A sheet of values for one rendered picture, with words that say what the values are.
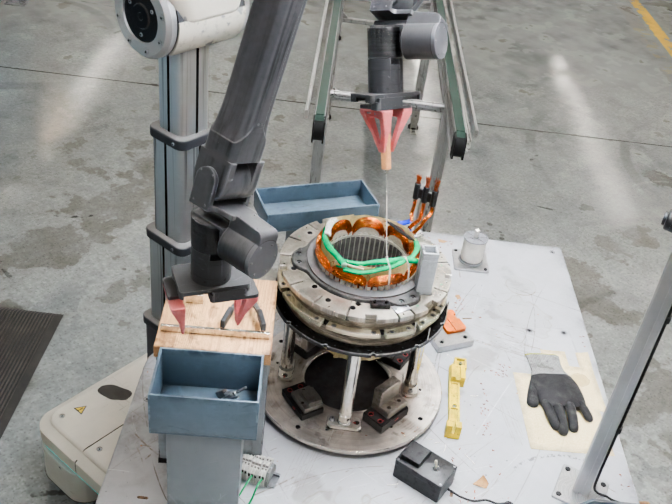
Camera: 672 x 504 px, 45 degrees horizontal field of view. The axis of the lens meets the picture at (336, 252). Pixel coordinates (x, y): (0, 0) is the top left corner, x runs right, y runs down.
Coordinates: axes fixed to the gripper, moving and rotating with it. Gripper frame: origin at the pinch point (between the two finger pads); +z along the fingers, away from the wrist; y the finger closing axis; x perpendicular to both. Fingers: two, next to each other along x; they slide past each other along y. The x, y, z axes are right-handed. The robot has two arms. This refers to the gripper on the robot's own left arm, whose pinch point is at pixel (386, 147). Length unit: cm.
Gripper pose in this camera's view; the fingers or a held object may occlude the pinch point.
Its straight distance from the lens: 139.5
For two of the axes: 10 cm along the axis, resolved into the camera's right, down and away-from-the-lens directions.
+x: -5.5, -2.1, 8.1
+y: 8.4, -1.7, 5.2
